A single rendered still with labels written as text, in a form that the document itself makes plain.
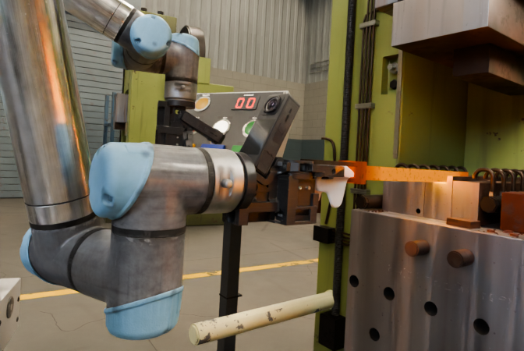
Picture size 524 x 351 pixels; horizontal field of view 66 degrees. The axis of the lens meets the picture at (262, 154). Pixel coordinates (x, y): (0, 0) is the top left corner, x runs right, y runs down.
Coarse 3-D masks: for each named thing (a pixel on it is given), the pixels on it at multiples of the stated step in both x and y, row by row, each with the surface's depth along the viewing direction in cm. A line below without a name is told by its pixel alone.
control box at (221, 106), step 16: (208, 96) 120; (224, 96) 118; (240, 96) 115; (256, 96) 113; (192, 112) 119; (208, 112) 116; (224, 112) 114; (240, 112) 111; (256, 112) 109; (240, 128) 108; (224, 144) 107; (240, 144) 105
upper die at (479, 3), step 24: (408, 0) 84; (432, 0) 80; (456, 0) 76; (480, 0) 72; (504, 0) 75; (408, 24) 84; (432, 24) 79; (456, 24) 75; (480, 24) 72; (504, 24) 75; (408, 48) 87; (432, 48) 86; (456, 48) 85; (504, 48) 84
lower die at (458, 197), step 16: (448, 176) 75; (464, 176) 77; (480, 176) 84; (384, 192) 86; (400, 192) 83; (416, 192) 80; (432, 192) 78; (448, 192) 75; (464, 192) 73; (480, 192) 71; (496, 192) 75; (384, 208) 86; (400, 208) 83; (416, 208) 80; (432, 208) 78; (448, 208) 75; (464, 208) 73; (480, 208) 71; (480, 224) 72
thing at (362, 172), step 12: (360, 168) 59; (372, 168) 62; (384, 168) 64; (396, 168) 66; (408, 168) 68; (348, 180) 59; (360, 180) 59; (384, 180) 64; (396, 180) 66; (408, 180) 68; (420, 180) 71; (432, 180) 73; (444, 180) 76
